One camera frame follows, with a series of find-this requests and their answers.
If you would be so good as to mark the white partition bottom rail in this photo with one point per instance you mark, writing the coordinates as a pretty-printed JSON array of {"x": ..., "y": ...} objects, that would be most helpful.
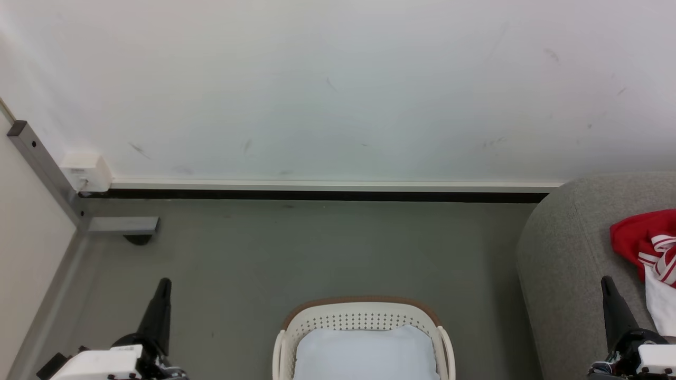
[{"x": 317, "y": 185}]

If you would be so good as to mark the grey metal foot bracket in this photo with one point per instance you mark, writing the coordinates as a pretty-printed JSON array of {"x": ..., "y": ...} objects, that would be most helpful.
[{"x": 124, "y": 225}]

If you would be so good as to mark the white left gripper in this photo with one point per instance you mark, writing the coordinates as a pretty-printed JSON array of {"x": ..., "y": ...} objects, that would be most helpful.
[{"x": 100, "y": 364}]

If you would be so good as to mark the pale blue cloth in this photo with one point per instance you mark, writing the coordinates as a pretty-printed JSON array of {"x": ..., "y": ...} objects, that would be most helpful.
[{"x": 367, "y": 353}]

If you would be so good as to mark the white laundry basket brown rim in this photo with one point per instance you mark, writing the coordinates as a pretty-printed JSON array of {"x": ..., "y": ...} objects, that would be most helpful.
[{"x": 364, "y": 311}]

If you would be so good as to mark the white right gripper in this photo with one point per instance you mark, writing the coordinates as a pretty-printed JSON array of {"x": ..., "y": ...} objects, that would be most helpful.
[{"x": 649, "y": 361}]

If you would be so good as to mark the white garment red striped trim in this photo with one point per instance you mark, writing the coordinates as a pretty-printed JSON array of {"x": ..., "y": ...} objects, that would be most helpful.
[{"x": 663, "y": 301}]

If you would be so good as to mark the grey fabric sofa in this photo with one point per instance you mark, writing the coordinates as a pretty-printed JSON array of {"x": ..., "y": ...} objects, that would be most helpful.
[{"x": 565, "y": 264}]

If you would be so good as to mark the red printed jersey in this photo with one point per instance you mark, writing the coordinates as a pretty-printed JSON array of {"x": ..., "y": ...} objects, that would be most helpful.
[{"x": 631, "y": 235}]

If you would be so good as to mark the white wall outlet box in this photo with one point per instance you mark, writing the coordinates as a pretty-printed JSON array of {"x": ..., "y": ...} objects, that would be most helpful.
[{"x": 87, "y": 171}]

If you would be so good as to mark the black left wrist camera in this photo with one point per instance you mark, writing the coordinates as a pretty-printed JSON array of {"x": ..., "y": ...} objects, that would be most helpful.
[{"x": 52, "y": 367}]

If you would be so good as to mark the black round levelling foot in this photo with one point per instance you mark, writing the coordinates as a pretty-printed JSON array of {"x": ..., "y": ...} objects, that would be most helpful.
[{"x": 138, "y": 240}]

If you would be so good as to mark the grey metal post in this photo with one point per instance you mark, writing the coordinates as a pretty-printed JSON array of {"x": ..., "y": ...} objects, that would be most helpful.
[{"x": 45, "y": 163}]

